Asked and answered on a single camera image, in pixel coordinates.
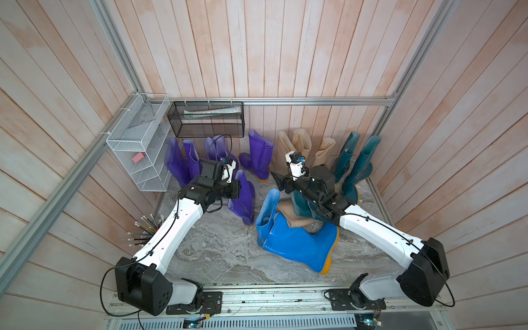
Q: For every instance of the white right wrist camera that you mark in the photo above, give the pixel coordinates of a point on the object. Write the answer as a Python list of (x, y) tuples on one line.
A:
[(296, 162)]

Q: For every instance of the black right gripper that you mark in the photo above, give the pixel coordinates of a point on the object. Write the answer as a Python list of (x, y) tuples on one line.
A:
[(284, 183)]

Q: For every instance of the teal rain boot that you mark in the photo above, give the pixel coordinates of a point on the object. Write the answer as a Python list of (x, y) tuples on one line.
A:
[(363, 166), (304, 208), (350, 191), (342, 163)]

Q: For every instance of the blue rain boot front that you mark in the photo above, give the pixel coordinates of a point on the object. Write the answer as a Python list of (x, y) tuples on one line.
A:
[(296, 244)]

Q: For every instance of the cup of pens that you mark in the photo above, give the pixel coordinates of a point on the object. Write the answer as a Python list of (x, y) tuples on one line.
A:
[(146, 228)]

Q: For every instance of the paper sheet in basket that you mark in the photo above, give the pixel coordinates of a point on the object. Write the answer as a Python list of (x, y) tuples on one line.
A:
[(221, 113)]

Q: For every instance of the beige rain boot lying small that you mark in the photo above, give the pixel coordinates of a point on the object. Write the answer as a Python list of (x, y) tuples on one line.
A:
[(286, 208)]

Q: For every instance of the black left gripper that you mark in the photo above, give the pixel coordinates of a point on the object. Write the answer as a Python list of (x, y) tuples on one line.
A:
[(235, 185)]

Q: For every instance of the beige rain boot large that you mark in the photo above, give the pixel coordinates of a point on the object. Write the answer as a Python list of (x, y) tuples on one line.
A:
[(282, 147)]

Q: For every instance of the purple rain boot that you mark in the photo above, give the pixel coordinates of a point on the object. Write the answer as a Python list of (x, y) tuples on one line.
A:
[(211, 150), (260, 156), (243, 207), (222, 151), (176, 163), (194, 162)]

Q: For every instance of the blue rain boot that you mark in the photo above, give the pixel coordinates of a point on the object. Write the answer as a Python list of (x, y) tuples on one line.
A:
[(296, 244), (265, 219)]

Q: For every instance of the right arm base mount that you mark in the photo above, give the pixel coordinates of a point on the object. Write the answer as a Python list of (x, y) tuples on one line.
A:
[(352, 298)]

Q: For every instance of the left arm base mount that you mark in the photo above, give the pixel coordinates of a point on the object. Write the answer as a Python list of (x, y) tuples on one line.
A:
[(189, 298)]

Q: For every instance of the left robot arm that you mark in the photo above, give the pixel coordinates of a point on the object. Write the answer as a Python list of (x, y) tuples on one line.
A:
[(141, 280)]

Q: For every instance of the aluminium frame rails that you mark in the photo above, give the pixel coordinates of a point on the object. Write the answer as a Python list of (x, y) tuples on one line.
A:
[(69, 67)]

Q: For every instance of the black mesh wall basket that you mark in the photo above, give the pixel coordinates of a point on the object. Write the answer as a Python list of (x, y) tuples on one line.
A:
[(202, 128)]

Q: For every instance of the purple rain boot back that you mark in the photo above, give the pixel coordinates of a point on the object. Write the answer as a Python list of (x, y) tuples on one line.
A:
[(260, 156)]

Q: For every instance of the white wire wall shelf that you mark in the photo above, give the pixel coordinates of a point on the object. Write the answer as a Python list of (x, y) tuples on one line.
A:
[(141, 127)]

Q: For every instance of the pink eraser block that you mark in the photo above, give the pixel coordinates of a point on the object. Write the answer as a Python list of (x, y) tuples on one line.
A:
[(138, 157)]

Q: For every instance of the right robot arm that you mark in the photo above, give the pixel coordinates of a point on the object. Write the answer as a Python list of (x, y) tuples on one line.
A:
[(423, 264)]

